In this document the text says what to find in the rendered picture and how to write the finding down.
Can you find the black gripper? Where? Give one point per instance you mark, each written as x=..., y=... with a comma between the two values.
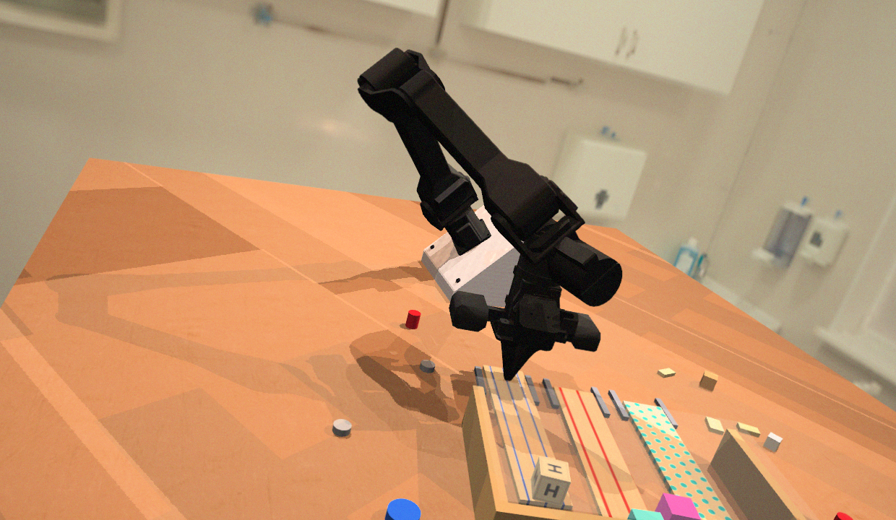
x=469, y=311

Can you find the blue cylinder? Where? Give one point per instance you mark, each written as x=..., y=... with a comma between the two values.
x=402, y=509

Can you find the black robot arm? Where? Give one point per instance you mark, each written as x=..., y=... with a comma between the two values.
x=401, y=87

